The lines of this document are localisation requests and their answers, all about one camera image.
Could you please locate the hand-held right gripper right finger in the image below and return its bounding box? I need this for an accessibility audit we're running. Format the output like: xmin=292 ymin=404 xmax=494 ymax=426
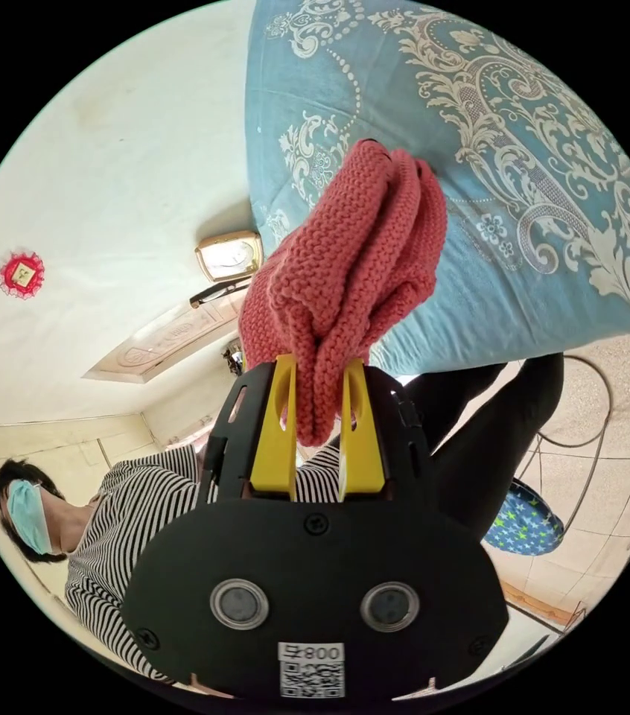
xmin=339 ymin=358 xmax=389 ymax=501

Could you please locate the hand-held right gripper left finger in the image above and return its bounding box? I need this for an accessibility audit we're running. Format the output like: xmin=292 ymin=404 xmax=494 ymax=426
xmin=249 ymin=354 xmax=298 ymax=501

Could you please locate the pink knit cardigan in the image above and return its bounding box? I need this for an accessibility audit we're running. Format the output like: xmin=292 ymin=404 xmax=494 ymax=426
xmin=238 ymin=138 xmax=449 ymax=448

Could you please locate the blue star-patterned chair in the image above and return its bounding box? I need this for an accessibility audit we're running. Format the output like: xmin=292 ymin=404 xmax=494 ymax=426
xmin=481 ymin=357 xmax=612 ymax=559

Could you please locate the red round wall ornament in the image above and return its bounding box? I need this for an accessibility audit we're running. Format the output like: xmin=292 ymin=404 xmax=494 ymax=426
xmin=0 ymin=250 xmax=47 ymax=300

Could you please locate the gold-framed wall clock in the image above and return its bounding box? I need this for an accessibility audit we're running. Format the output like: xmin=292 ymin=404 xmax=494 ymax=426
xmin=194 ymin=229 xmax=264 ymax=284

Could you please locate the wooden panel door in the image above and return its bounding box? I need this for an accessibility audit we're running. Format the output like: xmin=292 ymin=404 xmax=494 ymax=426
xmin=81 ymin=289 xmax=250 ymax=387

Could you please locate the person's body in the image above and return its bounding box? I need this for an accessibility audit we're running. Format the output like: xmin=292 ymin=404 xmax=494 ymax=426
xmin=0 ymin=352 xmax=565 ymax=686

